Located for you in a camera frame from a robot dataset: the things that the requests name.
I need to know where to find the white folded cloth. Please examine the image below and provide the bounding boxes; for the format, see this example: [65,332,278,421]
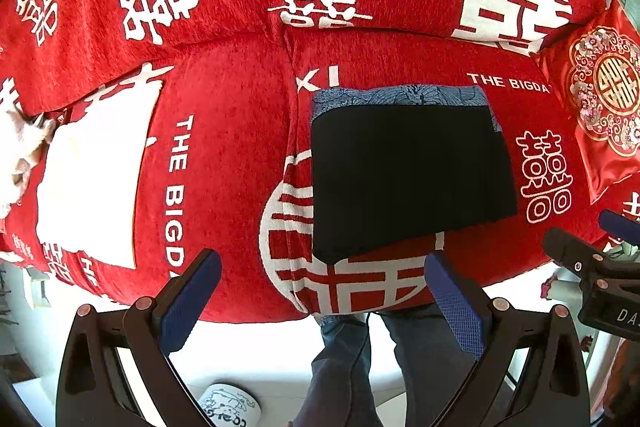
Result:
[36,94,158,270]

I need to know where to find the red embroidered cushion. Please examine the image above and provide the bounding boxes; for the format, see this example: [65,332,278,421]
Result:
[530,0,640,206]

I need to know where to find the red cloth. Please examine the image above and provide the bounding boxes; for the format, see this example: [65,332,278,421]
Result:
[601,336,640,419]

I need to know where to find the black pants with blue waistband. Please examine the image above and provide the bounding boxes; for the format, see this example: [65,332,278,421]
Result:
[310,84,519,266]

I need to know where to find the person's leg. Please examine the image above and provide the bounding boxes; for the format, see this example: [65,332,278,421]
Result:
[295,313,382,427]
[377,304,478,427]

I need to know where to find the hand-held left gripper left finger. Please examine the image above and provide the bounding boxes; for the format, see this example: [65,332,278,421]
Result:
[55,248,224,427]

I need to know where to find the white fluffy thing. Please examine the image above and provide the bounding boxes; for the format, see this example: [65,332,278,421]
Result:
[0,107,56,220]

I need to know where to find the person's left leg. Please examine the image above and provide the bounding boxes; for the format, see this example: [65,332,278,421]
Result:
[295,313,382,427]

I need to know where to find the white cartoon-print slipper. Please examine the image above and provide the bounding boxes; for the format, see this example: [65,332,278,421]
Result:
[197,382,264,427]

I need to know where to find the white box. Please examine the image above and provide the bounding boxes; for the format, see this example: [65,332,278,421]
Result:
[22,269,52,311]

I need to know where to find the person's right leg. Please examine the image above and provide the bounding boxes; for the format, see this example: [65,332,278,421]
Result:
[377,304,478,427]

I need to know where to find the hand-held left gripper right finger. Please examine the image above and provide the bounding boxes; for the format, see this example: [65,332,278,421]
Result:
[424,251,592,427]

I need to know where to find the red printed sofa cover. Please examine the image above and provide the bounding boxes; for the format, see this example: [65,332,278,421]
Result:
[0,0,640,325]

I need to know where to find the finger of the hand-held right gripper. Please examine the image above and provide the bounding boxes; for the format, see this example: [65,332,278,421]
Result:
[542,227,627,281]
[598,209,640,249]

